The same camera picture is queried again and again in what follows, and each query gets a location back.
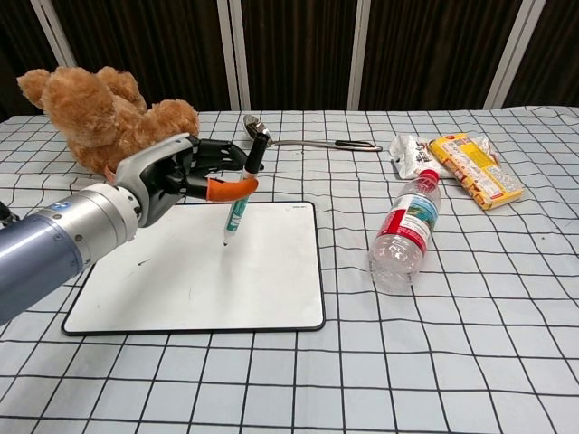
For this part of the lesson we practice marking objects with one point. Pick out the white checkered tablecloth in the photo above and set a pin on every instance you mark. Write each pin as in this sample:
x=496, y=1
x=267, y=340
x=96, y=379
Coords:
x=407, y=361

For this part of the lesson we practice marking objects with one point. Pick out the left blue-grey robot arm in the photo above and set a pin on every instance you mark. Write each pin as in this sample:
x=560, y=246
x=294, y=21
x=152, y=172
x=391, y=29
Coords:
x=54, y=239

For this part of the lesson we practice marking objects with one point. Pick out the green whiteboard marker black cap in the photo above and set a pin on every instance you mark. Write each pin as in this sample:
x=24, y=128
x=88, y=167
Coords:
x=235, y=217

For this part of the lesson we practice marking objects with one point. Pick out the black folding partition screen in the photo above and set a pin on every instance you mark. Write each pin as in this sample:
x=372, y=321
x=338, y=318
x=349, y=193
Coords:
x=294, y=50

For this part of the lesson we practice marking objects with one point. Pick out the white whiteboard with black rim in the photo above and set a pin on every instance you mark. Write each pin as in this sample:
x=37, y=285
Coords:
x=253, y=280

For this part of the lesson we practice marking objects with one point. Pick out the stainless steel ladle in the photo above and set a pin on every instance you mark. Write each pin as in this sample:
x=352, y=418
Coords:
x=316, y=143

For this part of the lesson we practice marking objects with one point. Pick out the white foil snack pouch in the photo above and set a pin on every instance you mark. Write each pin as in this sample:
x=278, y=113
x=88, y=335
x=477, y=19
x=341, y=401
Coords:
x=411, y=156

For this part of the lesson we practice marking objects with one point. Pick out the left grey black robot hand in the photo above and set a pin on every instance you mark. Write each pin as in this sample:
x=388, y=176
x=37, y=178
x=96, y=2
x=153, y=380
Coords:
x=149, y=167

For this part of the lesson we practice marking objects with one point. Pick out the brown plush teddy bear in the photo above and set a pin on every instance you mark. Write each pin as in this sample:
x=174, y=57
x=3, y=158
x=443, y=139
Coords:
x=99, y=117

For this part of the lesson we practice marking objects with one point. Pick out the yellow snack package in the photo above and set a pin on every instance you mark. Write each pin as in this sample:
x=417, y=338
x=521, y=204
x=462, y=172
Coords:
x=479, y=176

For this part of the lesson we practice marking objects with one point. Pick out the clear plastic bottle red label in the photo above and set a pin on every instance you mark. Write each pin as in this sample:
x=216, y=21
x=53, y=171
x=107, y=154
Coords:
x=407, y=226

